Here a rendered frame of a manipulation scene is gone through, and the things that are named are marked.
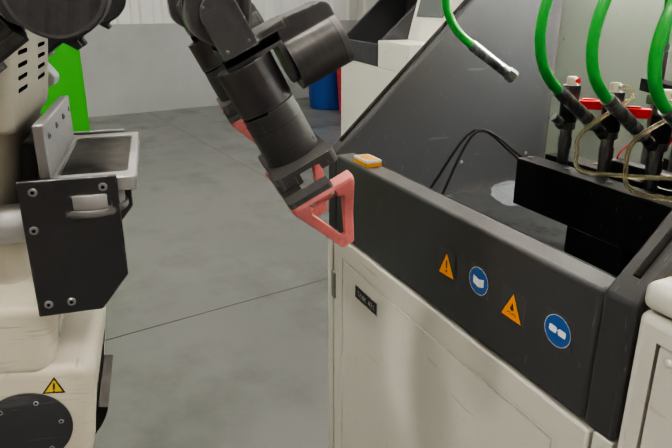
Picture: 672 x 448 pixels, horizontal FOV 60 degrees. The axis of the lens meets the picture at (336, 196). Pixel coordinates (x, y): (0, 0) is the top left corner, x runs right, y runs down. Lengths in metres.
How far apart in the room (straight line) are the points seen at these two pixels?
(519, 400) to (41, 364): 0.59
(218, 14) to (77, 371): 0.48
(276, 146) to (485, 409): 0.48
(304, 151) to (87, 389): 0.43
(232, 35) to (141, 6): 6.72
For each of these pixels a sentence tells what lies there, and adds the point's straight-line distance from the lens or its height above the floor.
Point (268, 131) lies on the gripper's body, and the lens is 0.57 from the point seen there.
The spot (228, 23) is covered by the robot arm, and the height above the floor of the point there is 1.21.
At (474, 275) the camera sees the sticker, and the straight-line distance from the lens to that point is 0.80.
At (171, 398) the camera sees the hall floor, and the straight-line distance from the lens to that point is 2.08.
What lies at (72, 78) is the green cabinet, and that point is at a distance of 3.89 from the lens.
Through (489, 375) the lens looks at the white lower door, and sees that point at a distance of 0.84.
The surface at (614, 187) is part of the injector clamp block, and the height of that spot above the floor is 0.98.
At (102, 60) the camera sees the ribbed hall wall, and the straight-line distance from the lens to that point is 7.16.
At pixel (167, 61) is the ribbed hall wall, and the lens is 7.33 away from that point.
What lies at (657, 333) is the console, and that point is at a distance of 0.63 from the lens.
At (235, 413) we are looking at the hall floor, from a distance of 1.98.
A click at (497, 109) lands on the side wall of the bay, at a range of 1.32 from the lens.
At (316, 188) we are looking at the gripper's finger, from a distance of 0.55.
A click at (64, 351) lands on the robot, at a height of 0.80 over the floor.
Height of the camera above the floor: 1.22
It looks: 18 degrees down
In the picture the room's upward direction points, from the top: straight up
